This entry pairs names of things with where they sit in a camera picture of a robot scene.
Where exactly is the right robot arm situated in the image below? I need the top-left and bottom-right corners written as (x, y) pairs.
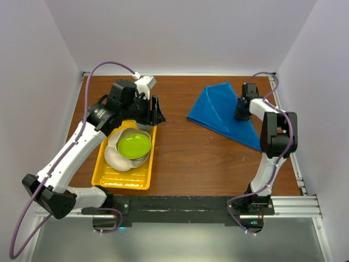
top-left (229, 83), bottom-right (298, 215)

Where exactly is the aluminium frame rail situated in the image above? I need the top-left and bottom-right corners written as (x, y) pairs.
top-left (20, 71), bottom-right (336, 262)

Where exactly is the blue plastic cup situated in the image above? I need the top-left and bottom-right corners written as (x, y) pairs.
top-left (136, 122), bottom-right (153, 133)

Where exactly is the beige flower-shaped plate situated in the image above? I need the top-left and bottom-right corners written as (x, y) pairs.
top-left (104, 127), bottom-right (151, 172)

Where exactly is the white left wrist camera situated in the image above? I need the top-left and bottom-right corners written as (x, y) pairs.
top-left (132, 72), bottom-right (157, 100)

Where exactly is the yellow plastic tray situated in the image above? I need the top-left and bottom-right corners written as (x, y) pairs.
top-left (91, 121), bottom-right (157, 190)

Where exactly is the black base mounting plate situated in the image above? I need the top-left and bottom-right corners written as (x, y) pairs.
top-left (82, 195), bottom-right (275, 233)

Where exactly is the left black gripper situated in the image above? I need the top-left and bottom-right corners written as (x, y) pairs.
top-left (121, 92), bottom-right (166, 126)

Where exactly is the grey metal bowl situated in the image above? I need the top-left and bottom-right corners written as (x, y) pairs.
top-left (116, 128), bottom-right (152, 162)

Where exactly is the green plastic plate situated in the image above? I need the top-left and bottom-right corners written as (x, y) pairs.
top-left (117, 133), bottom-right (152, 159)

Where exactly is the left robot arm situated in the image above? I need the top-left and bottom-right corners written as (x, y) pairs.
top-left (22, 76), bottom-right (166, 219)

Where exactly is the blue cloth napkin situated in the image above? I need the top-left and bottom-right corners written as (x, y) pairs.
top-left (187, 82), bottom-right (261, 151)

